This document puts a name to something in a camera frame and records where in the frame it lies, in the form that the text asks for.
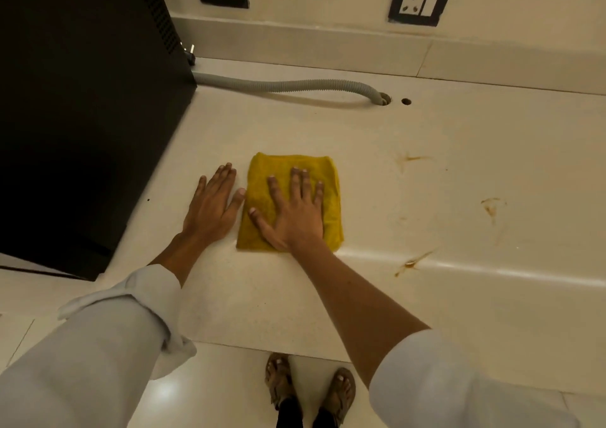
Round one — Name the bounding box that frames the person's left hand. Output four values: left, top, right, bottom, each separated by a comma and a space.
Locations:
182, 163, 247, 247

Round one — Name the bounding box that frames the person's right hand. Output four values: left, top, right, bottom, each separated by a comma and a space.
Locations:
248, 167, 325, 254

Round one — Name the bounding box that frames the yellow cleaning cloth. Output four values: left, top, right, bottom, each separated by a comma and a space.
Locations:
236, 152, 345, 253

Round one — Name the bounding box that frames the person's right forearm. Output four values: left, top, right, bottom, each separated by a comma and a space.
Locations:
290, 242, 431, 388

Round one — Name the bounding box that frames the person's left forearm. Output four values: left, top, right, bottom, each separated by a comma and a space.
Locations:
149, 231, 209, 287

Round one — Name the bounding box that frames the black appliance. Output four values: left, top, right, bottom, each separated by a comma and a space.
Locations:
0, 0, 198, 282

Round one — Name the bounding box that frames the person's left sandal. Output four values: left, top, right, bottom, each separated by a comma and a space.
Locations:
264, 352, 297, 411

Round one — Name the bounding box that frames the person's sandal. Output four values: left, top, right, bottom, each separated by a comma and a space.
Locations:
264, 352, 297, 411
322, 367, 357, 428

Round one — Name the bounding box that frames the person's right sandal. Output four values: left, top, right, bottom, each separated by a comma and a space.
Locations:
322, 367, 357, 428

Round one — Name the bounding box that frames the person's left white sleeve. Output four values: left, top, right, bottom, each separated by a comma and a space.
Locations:
0, 264, 198, 428

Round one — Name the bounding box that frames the person's white sleeve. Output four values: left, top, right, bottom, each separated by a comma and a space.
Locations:
368, 329, 583, 428
0, 264, 198, 428

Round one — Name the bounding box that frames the person's right white sleeve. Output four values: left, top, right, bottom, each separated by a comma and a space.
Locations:
368, 329, 583, 428

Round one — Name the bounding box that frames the grey corrugated hose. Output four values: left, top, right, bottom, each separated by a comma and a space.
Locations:
192, 72, 390, 106

